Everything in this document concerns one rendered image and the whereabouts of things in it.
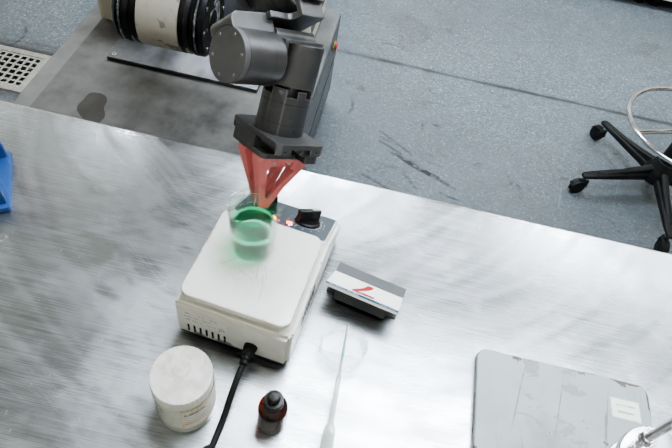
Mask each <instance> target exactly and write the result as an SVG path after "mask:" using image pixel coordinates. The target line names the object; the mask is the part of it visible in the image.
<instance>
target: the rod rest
mask: <svg viewBox="0 0 672 448"><path fill-rule="evenodd" d="M12 179H13V156H12V153H11V152H10V151H6V150H5V148H4V145H3V143H2V141H0V214H2V213H8V212H11V211H12Z"/></svg>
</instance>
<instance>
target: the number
mask: <svg viewBox="0 0 672 448"><path fill-rule="evenodd" d="M329 282H332V283H334V284H337V285H339V286H341V287H344V288H346V289H348V290H351V291H353V292H356V293H358V294H360V295H363V296H365V297H367V298H370V299H372V300H375V301H377V302H379V303H382V304H384V305H387V306H389V307H391V308H394V309H396V310H397V308H398V305H399V302H400V298H398V297H395V296H393V295H390V294H388V293H386V292H383V291H381V290H378V289H376V288H374V287H371V286H369V285H366V284H364V283H362V282H359V281H357V280H354V279H352V278H350V277H347V276H345V275H342V274H340V273H338V272H336V274H335V275H334V276H333V277H332V278H331V279H330V281H329Z"/></svg>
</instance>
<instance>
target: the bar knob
mask: <svg viewBox="0 0 672 448"><path fill-rule="evenodd" d="M321 213H322V210H321V209H299V210H298V214H297V216H296V217H295V219H294V221H295V222H296V223H297V224H298V225H300V226H302V227H305V228H310V229H316V228H319V227H320V222H319V220H320V217H321Z"/></svg>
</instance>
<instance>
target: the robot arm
mask: <svg viewBox="0 0 672 448"><path fill-rule="evenodd" d="M235 1H236V3H237V4H238V5H239V7H240V8H241V9H242V10H243V11H238V10H236V11H234V12H232V13H230V14H229V15H227V16H226V17H224V18H222V19H221V20H219V21H218V22H216V23H215V24H213V25H212V26H211V28H210V32H211V37H212V41H211V44H210V49H209V62H210V67H211V70H212V72H213V74H214V76H215V77H216V78H217V79H218V80H219V81H220V82H222V83H227V84H244V85H261V86H263V89H262V93H261V98H260V102H259V107H258V111H257V115H250V114H235V118H234V122H233V125H235V129H234V133H233V137H234V138H235V139H237V140H238V141H239V144H238V149H239V153H240V156H241V159H242V163H243V166H244V170H245V173H246V176H247V180H248V184H250V183H257V184H262V185H264V186H263V188H265V189H267V190H269V191H271V192H272V193H274V194H275V195H277V196H278V194H279V193H280V192H281V190H282V189H283V188H284V187H285V186H286V185H287V184H288V183H289V182H290V181H291V180H292V179H293V178H294V177H295V176H296V175H297V174H298V173H299V172H300V171H301V170H302V169H303V168H304V167H305V166H306V164H315V163H316V160H317V157H320V156H321V154H322V150H323V145H322V144H321V143H319V142H318V141H316V140H314V139H313V138H311V137H310V136H308V135H307V134H305V133H303V131H304V127H305V123H306V120H307V116H308V112H309V108H310V104H311V100H312V96H313V92H314V88H315V85H316V81H317V77H318V73H319V69H320V65H321V61H322V57H323V53H324V50H325V48H324V47H323V45H324V44H321V43H318V42H317V41H316V40H315V37H314V34H313V33H307V32H301V31H303V30H305V29H307V28H309V27H311V26H312V25H314V24H316V23H318V22H320V21H321V20H323V19H325V18H324V13H323V9H322V4H321V3H323V2H324V0H235ZM284 167H285V169H284V170H283V168H284ZM268 170H269V171H268ZM282 170H283V172H282V173H281V171H282ZM267 172H268V174H267ZM280 173H281V175H280ZM279 175H280V176H279ZM278 177H279V178H278Z"/></svg>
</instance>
